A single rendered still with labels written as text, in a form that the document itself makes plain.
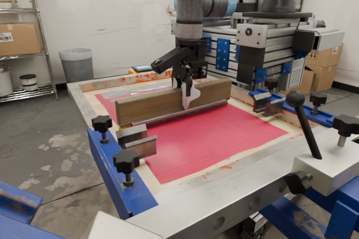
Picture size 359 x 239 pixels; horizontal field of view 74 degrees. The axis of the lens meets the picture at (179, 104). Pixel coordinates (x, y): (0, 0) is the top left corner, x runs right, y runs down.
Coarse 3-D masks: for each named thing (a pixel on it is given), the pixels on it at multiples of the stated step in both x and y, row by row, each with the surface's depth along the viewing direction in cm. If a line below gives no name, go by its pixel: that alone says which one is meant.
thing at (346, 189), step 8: (352, 184) 36; (312, 192) 39; (336, 192) 35; (344, 192) 34; (352, 192) 34; (312, 200) 39; (320, 200) 38; (328, 200) 37; (336, 200) 35; (344, 200) 34; (352, 200) 33; (328, 208) 37
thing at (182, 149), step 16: (96, 96) 95; (128, 96) 94; (112, 112) 81; (160, 128) 70; (176, 128) 70; (192, 128) 70; (160, 144) 62; (176, 144) 62; (192, 144) 62; (208, 144) 62; (144, 160) 56; (160, 160) 56; (176, 160) 56; (192, 160) 56; (208, 160) 56; (160, 176) 51; (176, 176) 51
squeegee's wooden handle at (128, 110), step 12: (204, 84) 77; (216, 84) 79; (228, 84) 82; (144, 96) 67; (156, 96) 68; (168, 96) 70; (180, 96) 72; (204, 96) 78; (216, 96) 81; (228, 96) 84; (120, 108) 63; (132, 108) 65; (144, 108) 67; (156, 108) 69; (168, 108) 72; (180, 108) 74; (120, 120) 64; (132, 120) 66
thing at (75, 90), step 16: (96, 80) 102; (112, 80) 103; (128, 80) 107; (144, 80) 111; (208, 80) 104; (80, 96) 84; (240, 96) 89; (80, 112) 73; (288, 112) 72; (320, 128) 62; (288, 144) 55; (240, 160) 50; (256, 160) 50; (208, 176) 45; (160, 192) 41; (176, 192) 41
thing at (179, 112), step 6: (210, 102) 80; (216, 102) 80; (222, 102) 82; (192, 108) 75; (198, 108) 76; (162, 114) 71; (168, 114) 71; (174, 114) 72; (180, 114) 73; (138, 120) 67; (144, 120) 67; (150, 120) 68; (156, 120) 69; (132, 126) 66
